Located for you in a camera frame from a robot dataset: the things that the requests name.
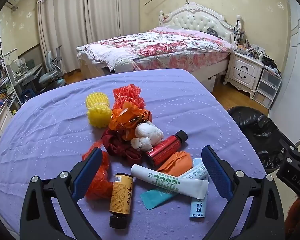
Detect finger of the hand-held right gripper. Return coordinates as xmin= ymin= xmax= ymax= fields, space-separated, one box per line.
xmin=277 ymin=129 xmax=300 ymax=156

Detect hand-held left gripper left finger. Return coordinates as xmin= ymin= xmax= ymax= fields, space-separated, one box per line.
xmin=20 ymin=147 xmax=103 ymax=240

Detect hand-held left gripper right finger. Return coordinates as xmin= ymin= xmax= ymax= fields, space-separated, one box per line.
xmin=201 ymin=145 xmax=285 ymax=240

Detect black trash bag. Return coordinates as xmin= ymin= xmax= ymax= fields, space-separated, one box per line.
xmin=226 ymin=106 xmax=295 ymax=173

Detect white tube with green print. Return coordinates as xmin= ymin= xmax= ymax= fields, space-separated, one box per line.
xmin=130 ymin=164 xmax=209 ymax=201

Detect yellow foam net bundle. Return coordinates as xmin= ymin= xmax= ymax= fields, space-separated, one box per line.
xmin=86 ymin=92 xmax=113 ymax=128

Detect person's right forearm orange sleeve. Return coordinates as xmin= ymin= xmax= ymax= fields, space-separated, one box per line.
xmin=284 ymin=195 xmax=300 ymax=240

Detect orange mesh bag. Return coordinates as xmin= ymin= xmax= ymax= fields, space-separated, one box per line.
xmin=82 ymin=141 xmax=115 ymax=201

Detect dark red cloth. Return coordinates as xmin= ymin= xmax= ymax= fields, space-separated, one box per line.
xmin=101 ymin=129 xmax=143 ymax=161

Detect brown bottle with yellow label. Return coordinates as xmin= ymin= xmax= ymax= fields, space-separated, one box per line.
xmin=109 ymin=173 xmax=134 ymax=229

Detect light blue sachet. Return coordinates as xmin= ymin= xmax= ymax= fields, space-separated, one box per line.
xmin=189 ymin=158 xmax=210 ymax=221

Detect purple tablecloth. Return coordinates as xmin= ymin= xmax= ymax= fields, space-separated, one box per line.
xmin=0 ymin=69 xmax=267 ymax=240

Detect red bottle with black cap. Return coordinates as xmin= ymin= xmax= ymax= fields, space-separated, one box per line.
xmin=145 ymin=130 xmax=188 ymax=167

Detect plastic drawer unit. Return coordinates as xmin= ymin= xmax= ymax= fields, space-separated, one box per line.
xmin=253 ymin=67 xmax=283 ymax=109

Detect orange plastic wrapper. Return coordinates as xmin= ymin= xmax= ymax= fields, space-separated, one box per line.
xmin=108 ymin=102 xmax=153 ymax=140

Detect white crumpled tissue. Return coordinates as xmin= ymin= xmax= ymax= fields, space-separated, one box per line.
xmin=130 ymin=124 xmax=164 ymax=152

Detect teal sachet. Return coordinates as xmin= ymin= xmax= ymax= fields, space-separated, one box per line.
xmin=140 ymin=189 xmax=176 ymax=211

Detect white wardrobe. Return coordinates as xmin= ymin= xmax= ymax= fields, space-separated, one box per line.
xmin=269 ymin=0 xmax=300 ymax=146

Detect white nightstand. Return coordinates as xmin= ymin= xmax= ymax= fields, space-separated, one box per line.
xmin=223 ymin=51 xmax=265 ymax=100

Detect red foam net bundle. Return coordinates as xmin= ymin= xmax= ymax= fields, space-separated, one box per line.
xmin=112 ymin=84 xmax=145 ymax=112

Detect white low cabinet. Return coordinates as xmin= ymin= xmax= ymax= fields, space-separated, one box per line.
xmin=0 ymin=102 xmax=14 ymax=142

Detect grey desk chair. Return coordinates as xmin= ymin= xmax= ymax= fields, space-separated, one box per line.
xmin=38 ymin=46 xmax=67 ymax=93

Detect group of small bottles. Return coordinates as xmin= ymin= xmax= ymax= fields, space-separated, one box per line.
xmin=236 ymin=15 xmax=266 ymax=58

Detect white bed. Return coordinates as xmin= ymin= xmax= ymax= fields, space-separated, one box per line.
xmin=76 ymin=2 xmax=237 ymax=92

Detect white volleyball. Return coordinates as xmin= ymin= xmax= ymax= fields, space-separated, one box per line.
xmin=114 ymin=59 xmax=136 ymax=73

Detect grey study desk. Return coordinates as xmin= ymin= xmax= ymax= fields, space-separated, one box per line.
xmin=7 ymin=64 xmax=43 ymax=103

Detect floral blanket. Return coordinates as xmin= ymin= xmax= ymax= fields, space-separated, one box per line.
xmin=84 ymin=28 xmax=234 ymax=71

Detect beige curtains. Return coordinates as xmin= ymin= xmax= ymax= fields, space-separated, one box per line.
xmin=37 ymin=0 xmax=141 ymax=73

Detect white air conditioner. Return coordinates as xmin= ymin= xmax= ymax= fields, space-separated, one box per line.
xmin=6 ymin=0 xmax=22 ymax=12

